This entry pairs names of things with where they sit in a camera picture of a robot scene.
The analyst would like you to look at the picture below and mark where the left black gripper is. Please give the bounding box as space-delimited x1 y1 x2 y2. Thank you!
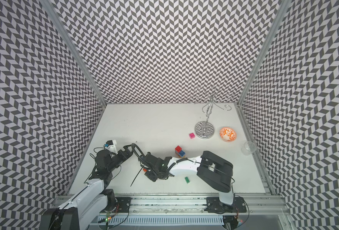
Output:
107 144 136 172

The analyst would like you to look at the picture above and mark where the small red lego brick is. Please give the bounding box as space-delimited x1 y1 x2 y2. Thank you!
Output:
175 146 182 153

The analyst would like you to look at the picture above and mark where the light blue lego plate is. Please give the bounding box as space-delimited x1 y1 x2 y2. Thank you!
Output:
178 150 186 158

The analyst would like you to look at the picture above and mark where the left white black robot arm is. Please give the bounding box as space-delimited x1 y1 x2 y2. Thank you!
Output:
39 146 133 230

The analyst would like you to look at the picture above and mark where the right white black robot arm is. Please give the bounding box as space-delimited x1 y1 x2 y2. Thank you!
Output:
130 143 235 206

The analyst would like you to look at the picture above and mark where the silver metal jewelry stand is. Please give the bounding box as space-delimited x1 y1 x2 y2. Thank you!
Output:
190 86 232 140

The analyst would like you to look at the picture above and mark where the orange patterned small plate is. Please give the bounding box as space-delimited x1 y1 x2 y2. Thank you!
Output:
219 127 237 142

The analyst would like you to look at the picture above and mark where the clear glass cup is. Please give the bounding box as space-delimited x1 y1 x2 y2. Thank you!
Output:
241 141 257 156

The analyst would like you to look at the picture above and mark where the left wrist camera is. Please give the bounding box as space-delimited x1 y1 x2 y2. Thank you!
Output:
103 140 118 155

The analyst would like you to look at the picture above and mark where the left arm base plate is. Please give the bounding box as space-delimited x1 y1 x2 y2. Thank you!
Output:
101 197 132 214

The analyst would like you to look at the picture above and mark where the white ribbed cable duct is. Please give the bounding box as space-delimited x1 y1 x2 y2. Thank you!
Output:
108 215 224 226

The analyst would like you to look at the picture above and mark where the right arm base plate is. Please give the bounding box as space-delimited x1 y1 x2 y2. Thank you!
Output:
204 196 248 214

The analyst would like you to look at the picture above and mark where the aluminium front rail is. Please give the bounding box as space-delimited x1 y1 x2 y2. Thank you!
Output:
51 195 291 216

